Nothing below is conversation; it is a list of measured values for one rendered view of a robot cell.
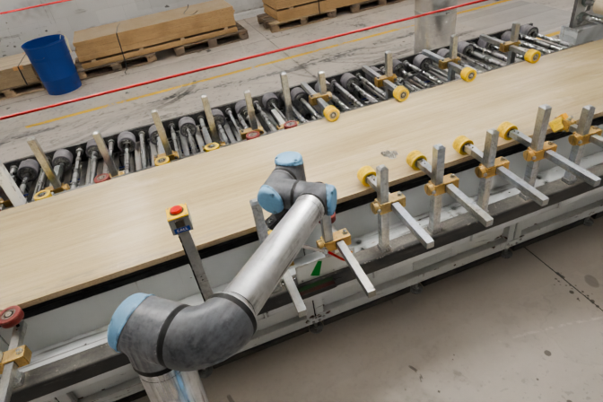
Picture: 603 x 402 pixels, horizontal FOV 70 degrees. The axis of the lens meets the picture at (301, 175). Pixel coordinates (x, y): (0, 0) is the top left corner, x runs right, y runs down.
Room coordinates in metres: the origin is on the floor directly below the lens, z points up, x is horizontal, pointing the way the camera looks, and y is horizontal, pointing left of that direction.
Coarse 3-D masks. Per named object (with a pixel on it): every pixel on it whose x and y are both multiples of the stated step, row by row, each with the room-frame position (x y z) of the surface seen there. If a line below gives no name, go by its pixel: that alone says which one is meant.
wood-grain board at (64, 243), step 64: (576, 64) 2.43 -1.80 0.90; (320, 128) 2.12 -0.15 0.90; (384, 128) 2.01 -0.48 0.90; (448, 128) 1.91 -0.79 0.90; (128, 192) 1.79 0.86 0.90; (192, 192) 1.70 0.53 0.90; (256, 192) 1.62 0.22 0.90; (0, 256) 1.45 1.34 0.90; (64, 256) 1.38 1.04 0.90; (128, 256) 1.32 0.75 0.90
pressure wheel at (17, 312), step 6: (12, 306) 1.14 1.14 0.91; (18, 306) 1.13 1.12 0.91; (0, 312) 1.11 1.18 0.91; (6, 312) 1.11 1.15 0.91; (12, 312) 1.11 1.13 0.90; (18, 312) 1.10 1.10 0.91; (0, 318) 1.09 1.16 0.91; (6, 318) 1.09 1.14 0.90; (12, 318) 1.08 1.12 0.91; (18, 318) 1.09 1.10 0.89; (0, 324) 1.07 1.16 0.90; (6, 324) 1.06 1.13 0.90; (12, 324) 1.07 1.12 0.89; (18, 324) 1.10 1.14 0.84
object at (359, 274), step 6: (342, 240) 1.25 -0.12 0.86; (336, 246) 1.25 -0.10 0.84; (342, 246) 1.22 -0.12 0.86; (342, 252) 1.19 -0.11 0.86; (348, 252) 1.18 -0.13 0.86; (348, 258) 1.15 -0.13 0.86; (354, 258) 1.15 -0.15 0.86; (348, 264) 1.14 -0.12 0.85; (354, 264) 1.12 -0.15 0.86; (354, 270) 1.09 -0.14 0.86; (360, 270) 1.09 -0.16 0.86; (360, 276) 1.06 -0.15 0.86; (366, 276) 1.05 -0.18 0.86; (360, 282) 1.04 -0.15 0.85; (366, 282) 1.03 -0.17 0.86; (366, 288) 1.00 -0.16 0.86; (372, 288) 0.99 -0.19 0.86; (366, 294) 0.99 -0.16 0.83; (372, 294) 0.98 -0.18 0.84
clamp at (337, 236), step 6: (336, 234) 1.28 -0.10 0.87; (342, 234) 1.28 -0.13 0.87; (348, 234) 1.27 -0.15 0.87; (318, 240) 1.27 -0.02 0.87; (324, 240) 1.26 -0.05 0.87; (330, 240) 1.25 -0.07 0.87; (336, 240) 1.25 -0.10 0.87; (348, 240) 1.26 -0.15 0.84; (318, 246) 1.26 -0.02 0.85; (324, 246) 1.24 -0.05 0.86; (330, 246) 1.24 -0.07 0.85
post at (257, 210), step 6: (252, 204) 1.19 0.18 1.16; (258, 204) 1.19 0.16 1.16; (252, 210) 1.19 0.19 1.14; (258, 210) 1.19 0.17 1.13; (258, 216) 1.19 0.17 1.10; (258, 222) 1.19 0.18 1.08; (264, 222) 1.19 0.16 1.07; (258, 228) 1.19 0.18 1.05; (264, 228) 1.19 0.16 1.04; (258, 234) 1.19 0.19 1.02; (264, 234) 1.19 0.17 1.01
